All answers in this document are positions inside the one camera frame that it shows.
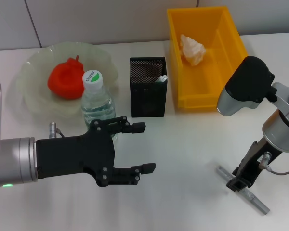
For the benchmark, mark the clear bottle with green label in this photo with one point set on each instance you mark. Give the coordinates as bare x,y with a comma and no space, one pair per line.
97,106

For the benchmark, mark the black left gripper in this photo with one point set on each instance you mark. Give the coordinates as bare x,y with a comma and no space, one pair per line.
74,156

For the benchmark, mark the silver left gripper connector stub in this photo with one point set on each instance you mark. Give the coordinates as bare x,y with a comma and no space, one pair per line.
52,130

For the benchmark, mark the yellow plastic bin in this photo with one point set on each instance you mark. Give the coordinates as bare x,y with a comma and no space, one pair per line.
207,84

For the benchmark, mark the black mesh pen holder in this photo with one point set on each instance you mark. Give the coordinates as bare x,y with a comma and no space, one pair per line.
148,101

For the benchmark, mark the grey pen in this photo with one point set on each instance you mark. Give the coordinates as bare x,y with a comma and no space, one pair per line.
221,171

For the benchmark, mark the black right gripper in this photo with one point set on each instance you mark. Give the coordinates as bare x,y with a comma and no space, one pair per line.
251,168

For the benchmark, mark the pale green glass fruit plate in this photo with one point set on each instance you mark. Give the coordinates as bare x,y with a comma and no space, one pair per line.
98,55

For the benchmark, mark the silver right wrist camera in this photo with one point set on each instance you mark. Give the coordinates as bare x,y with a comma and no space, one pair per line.
248,84

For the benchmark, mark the white paper ball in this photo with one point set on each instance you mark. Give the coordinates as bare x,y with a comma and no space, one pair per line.
192,50

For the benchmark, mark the mint green utility knife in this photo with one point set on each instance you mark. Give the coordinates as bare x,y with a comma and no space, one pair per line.
162,79

